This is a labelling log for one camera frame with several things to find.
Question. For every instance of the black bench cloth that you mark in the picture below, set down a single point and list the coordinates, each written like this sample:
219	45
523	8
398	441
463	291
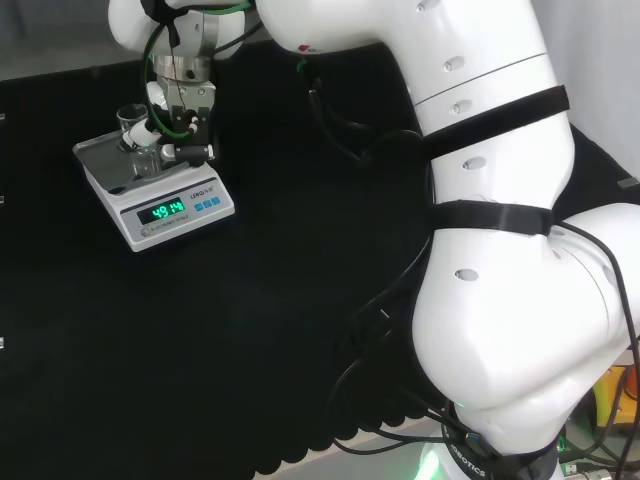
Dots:
225	325

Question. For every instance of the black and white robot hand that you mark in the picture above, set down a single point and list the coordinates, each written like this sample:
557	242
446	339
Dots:
192	125

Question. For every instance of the yellow stop button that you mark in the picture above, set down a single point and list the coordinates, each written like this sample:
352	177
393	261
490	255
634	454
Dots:
617	400

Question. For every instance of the white electronic balance steel pan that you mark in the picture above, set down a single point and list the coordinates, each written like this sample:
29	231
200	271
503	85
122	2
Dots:
170	210

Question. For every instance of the clear glass beaker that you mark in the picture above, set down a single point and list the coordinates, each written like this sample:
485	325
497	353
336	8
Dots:
131	116

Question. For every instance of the grey tape piece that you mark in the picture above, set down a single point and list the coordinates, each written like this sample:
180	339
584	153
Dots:
629	183

